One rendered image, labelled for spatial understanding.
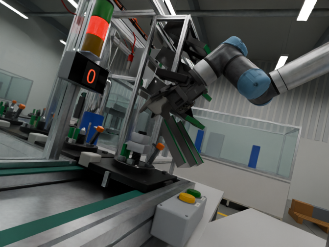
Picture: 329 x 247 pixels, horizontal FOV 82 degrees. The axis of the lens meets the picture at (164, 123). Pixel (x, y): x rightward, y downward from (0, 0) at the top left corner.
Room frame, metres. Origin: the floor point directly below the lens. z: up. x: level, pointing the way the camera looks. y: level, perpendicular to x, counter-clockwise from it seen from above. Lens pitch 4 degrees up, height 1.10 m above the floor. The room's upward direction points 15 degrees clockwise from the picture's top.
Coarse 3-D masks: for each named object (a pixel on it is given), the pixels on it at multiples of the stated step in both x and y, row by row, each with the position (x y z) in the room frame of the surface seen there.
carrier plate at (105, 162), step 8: (104, 160) 0.64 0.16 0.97; (112, 160) 0.68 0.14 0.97; (88, 168) 0.56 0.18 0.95; (96, 168) 0.55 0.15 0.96; (104, 168) 0.54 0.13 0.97; (112, 168) 0.56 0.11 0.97; (112, 176) 0.53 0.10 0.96; (120, 176) 0.52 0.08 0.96; (128, 176) 0.51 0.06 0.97; (136, 176) 0.54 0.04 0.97; (144, 176) 0.56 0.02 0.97; (152, 176) 0.59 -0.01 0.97; (160, 176) 0.62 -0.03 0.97; (168, 176) 0.66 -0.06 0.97; (176, 176) 0.69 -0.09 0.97; (128, 184) 0.50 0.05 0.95; (136, 184) 0.50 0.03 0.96; (144, 184) 0.49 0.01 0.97; (152, 184) 0.51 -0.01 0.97; (160, 184) 0.56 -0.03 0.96
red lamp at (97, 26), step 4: (92, 16) 0.49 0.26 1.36; (96, 16) 0.49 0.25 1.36; (92, 20) 0.49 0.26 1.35; (96, 20) 0.49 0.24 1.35; (100, 20) 0.49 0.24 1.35; (104, 20) 0.50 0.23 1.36; (92, 24) 0.49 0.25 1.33; (96, 24) 0.49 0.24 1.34; (100, 24) 0.49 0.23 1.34; (104, 24) 0.50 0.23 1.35; (108, 24) 0.51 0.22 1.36; (88, 28) 0.49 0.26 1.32; (92, 28) 0.49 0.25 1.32; (96, 28) 0.49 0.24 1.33; (100, 28) 0.50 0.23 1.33; (104, 28) 0.50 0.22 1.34; (88, 32) 0.49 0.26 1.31; (92, 32) 0.49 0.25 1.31; (96, 32) 0.49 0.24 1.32; (100, 32) 0.50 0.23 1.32; (104, 32) 0.51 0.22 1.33; (100, 36) 0.50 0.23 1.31; (104, 36) 0.51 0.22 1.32; (104, 40) 0.52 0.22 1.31
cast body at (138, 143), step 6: (138, 132) 0.63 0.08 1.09; (144, 132) 0.63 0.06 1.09; (132, 138) 0.63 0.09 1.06; (138, 138) 0.62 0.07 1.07; (144, 138) 0.62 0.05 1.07; (132, 144) 0.63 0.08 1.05; (138, 144) 0.62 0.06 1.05; (144, 144) 0.63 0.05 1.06; (132, 150) 0.62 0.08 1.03; (138, 150) 0.62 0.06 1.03; (144, 150) 0.62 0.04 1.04
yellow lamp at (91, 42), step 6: (90, 36) 0.49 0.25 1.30; (96, 36) 0.49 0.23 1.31; (84, 42) 0.49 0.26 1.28; (90, 42) 0.49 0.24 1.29; (96, 42) 0.50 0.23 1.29; (102, 42) 0.51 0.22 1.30; (84, 48) 0.49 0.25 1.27; (90, 48) 0.49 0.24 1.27; (96, 48) 0.50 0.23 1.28; (96, 54) 0.50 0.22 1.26
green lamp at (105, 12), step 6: (96, 0) 0.49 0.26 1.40; (102, 0) 0.49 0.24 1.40; (96, 6) 0.49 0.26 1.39; (102, 6) 0.49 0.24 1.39; (108, 6) 0.50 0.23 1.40; (96, 12) 0.49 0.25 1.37; (102, 12) 0.49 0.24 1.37; (108, 12) 0.50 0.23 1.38; (102, 18) 0.50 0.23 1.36; (108, 18) 0.51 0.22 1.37
